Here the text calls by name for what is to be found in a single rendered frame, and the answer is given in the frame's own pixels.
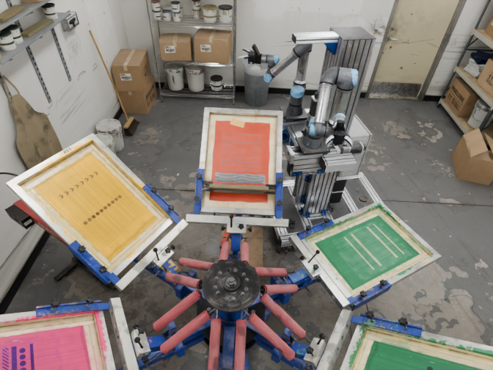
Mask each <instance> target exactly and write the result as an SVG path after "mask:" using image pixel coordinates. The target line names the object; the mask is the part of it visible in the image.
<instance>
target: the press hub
mask: <svg viewBox="0 0 493 370"><path fill-rule="evenodd" d="M202 292H203V295H204V297H205V299H206V300H207V301H205V300H204V299H203V298H201V300H200V302H199V305H198V308H197V315H198V316H199V315H200V314H201V313H202V312H203V311H204V310H208V311H212V310H213V309H214V308H215V309H217V310H218V314H217V318H220V319H221V320H222V323H221V335H220V346H219V353H221V359H220V357H219V367H221V365H222V350H223V341H224V326H226V327H235V332H236V321H237V320H238V319H241V311H243V310H245V311H246V312H247V313H253V312H254V313H255V314H256V315H257V316H258V317H259V318H260V319H261V320H262V321H263V322H264V319H265V307H264V304H263V303H262V302H259V303H258V304H256V305H253V306H252V307H250V308H248V307H249V306H250V305H251V304H252V303H253V302H254V301H255V300H256V299H257V297H258V295H259V292H260V278H259V276H258V274H257V272H256V271H255V270H254V269H253V268H252V267H251V266H250V265H249V264H248V263H246V262H244V261H240V260H236V259H227V260H223V261H220V262H217V263H216V264H214V265H213V266H211V267H210V268H209V269H208V271H207V272H206V273H205V275H204V278H203V280H202ZM213 313H214V315H215V317H216V310H214V311H213V312H212V313H211V314H213ZM246 317H247V314H246V313H245V312H244V311H243V319H246ZM202 333H203V334H204V335H205V338H204V339H203V341H204V342H205V343H206V344H207V345H208V346H209V344H210V334H211V327H209V328H207V329H205V330H203V331H202ZM256 335H257V333H255V332H254V331H252V330H250V329H249V328H248V327H247V328H246V347H245V351H247V350H248V349H250V348H251V347H253V346H254V345H255V344H256V341H255V340H254V339H253V338H254V337H255V336H256ZM234 358H235V341H234ZM244 370H251V367H250V363H249V361H248V359H247V357H246V356H245V364H244Z"/></svg>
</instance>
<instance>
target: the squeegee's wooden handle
mask: <svg viewBox="0 0 493 370"><path fill-rule="evenodd" d="M209 189H212V190H227V191H242V192H268V191H269V186H246V185H231V184H209Z"/></svg>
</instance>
